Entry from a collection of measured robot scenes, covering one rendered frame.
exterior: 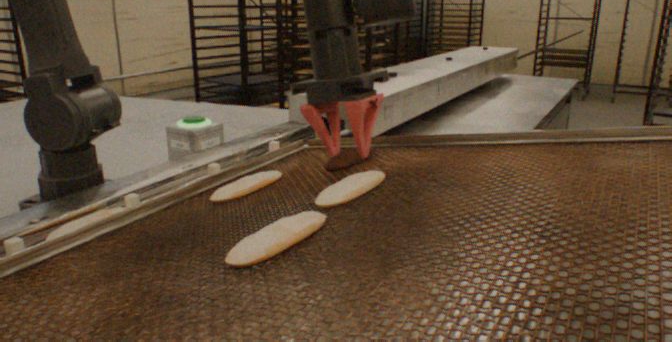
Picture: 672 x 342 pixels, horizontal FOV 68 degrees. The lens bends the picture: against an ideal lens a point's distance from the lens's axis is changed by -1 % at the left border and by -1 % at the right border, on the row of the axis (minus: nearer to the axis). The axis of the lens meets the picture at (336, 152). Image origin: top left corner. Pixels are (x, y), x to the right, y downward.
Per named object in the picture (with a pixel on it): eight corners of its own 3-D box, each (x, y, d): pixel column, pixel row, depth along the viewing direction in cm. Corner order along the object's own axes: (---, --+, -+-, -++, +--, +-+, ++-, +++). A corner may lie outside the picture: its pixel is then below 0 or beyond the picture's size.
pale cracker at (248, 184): (266, 174, 61) (264, 165, 60) (290, 175, 58) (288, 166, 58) (202, 202, 53) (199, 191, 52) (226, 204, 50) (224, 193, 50)
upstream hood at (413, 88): (471, 64, 204) (473, 43, 202) (517, 67, 195) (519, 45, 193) (287, 128, 102) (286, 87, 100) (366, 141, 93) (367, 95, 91)
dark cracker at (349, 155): (355, 150, 67) (353, 142, 67) (381, 149, 65) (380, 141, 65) (316, 171, 58) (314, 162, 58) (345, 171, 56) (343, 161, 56)
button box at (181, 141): (201, 174, 94) (196, 116, 91) (233, 181, 90) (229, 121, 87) (166, 187, 87) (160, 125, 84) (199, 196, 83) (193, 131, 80)
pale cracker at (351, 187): (363, 175, 54) (361, 164, 53) (394, 176, 51) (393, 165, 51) (305, 206, 46) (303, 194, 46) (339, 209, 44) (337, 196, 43)
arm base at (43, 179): (85, 184, 79) (16, 213, 68) (78, 134, 77) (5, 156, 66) (128, 191, 76) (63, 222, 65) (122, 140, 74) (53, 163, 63)
